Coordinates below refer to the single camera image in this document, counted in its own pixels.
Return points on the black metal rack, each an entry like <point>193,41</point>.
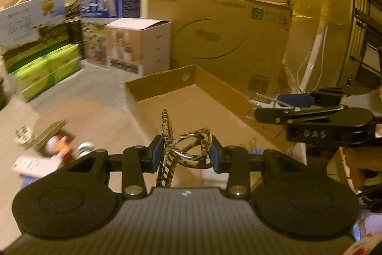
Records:
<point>368,19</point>

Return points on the red white packet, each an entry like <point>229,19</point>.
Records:
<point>365,244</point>

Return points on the white fan pole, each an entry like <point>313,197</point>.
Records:
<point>315,49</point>

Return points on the dark green box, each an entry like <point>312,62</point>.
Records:
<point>74,31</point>

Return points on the large brown cardboard box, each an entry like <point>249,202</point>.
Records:
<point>220,19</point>

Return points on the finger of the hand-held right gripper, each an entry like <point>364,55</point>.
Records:
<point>268,116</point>
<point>294,100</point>

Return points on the leopard print glasses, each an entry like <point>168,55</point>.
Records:
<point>191,150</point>

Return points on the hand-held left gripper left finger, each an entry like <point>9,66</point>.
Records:
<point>157,153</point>

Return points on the blue milk carton box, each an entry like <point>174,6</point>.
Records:
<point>95,25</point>

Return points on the white photo print box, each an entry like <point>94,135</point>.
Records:
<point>134,43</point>

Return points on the white plug adapter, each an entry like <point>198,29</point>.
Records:
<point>23,135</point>

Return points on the green tissue pack bundle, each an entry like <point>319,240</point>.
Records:
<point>44,69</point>

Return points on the flat beige box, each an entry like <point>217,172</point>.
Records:
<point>49,131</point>

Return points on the person's right forearm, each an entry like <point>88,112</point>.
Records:
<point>362,164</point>

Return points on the green white small jar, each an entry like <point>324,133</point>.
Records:
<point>86,149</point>

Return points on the green pasture milk carton box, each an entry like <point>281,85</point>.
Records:
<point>27,22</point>

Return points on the orange white small bottle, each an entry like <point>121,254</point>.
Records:
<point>59,148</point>

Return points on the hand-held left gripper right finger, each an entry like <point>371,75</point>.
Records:
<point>215,158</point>

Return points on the shallow cardboard box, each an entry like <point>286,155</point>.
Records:
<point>209,105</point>

